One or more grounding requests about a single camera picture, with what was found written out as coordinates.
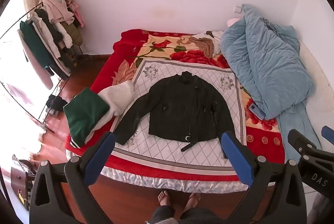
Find white diamond-pattern bed cloth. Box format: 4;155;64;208
106;58;247;183

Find white fleece garment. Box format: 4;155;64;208
86;80;135;142

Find red floral blanket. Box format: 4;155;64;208
65;29;285;183

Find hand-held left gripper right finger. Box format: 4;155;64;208
221;131;307;224

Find light blue duvet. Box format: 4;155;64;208
220;4;323;162

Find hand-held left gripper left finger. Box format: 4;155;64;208
29;131;116;224

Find cream bed sheet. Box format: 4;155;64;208
297;37;334;153

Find person's grey trousers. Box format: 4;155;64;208
151;205;222;224

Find green and white jacket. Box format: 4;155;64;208
63;88;110;147

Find tan knitted cloth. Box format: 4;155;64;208
190;36;218;59

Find hanging white coat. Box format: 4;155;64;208
31;11;62;60

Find hanging olive coat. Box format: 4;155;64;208
65;23;84;46

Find brown leather bag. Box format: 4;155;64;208
10;159;35;211

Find metal clothes rack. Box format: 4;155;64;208
0;2;84;120

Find black shoes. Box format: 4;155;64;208
46;95;69;116

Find person's right foot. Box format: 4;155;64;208
183;193;201;214

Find blue phone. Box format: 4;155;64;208
248;104;265;120

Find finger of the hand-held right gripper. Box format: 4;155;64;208
287;129;324;162
321;125;334;141

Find pink clothes pile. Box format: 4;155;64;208
39;0;76;25

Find person's foot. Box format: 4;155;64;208
183;193;201;214
158;190;172;208

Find white crumpled garment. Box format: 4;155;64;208
193;30;225;56

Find hanging dark green garment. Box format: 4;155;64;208
19;20;54;76

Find black leather jacket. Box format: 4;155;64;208
114;71;237;153

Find person's left foot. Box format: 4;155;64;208
158;190;172;208

